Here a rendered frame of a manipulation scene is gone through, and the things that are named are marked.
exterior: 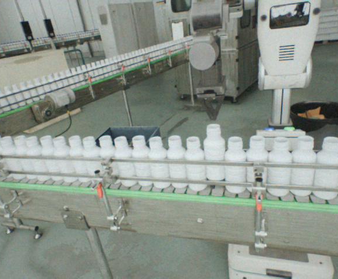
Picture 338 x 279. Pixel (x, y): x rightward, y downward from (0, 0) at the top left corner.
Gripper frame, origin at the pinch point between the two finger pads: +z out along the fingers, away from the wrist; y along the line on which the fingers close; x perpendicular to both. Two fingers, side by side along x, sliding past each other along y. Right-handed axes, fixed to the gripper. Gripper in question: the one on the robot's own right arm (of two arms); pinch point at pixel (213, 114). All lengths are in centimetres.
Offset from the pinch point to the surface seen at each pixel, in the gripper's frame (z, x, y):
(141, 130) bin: 32, -50, -56
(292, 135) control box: 12.5, 21.9, -11.8
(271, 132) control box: 11.8, 15.9, -12.1
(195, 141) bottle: 6.9, -5.2, 2.7
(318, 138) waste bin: 80, 61, -135
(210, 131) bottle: 4.0, -0.8, 1.9
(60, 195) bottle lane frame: 27, -56, 7
